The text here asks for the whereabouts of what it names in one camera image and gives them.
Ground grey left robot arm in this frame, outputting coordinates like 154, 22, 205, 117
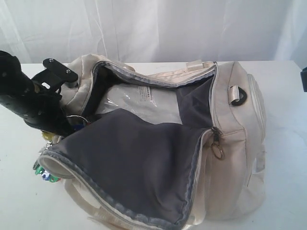
0, 51, 78, 137

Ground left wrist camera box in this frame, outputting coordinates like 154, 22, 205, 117
32, 58, 79, 91

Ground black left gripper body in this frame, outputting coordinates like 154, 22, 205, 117
0, 79, 72, 137

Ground cream fabric duffel bag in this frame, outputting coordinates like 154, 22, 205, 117
38, 54, 266, 230

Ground clear plastic wrapped package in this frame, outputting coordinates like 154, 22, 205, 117
96, 84, 182, 124

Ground dark object at right edge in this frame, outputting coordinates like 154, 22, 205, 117
300, 67, 307, 92

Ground colourful key tag bunch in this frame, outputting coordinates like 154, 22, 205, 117
33, 115, 91, 183

